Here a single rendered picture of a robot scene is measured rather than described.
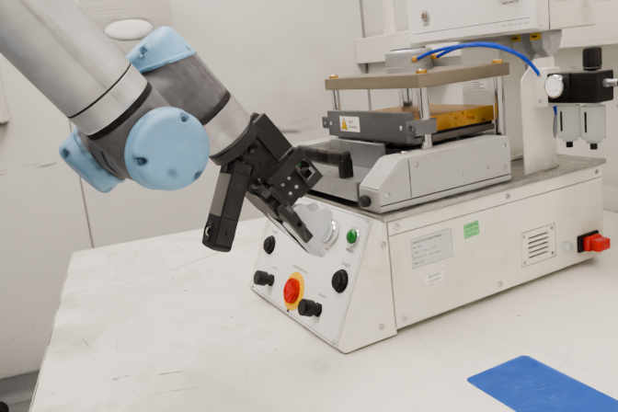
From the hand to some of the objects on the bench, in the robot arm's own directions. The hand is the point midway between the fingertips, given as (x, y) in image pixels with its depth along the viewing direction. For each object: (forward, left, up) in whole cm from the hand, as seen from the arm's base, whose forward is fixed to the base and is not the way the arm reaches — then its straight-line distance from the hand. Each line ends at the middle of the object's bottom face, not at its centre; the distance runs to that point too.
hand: (313, 253), depth 83 cm
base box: (+23, +18, -13) cm, 32 cm away
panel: (-4, +11, -13) cm, 18 cm away
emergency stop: (-3, +11, -12) cm, 16 cm away
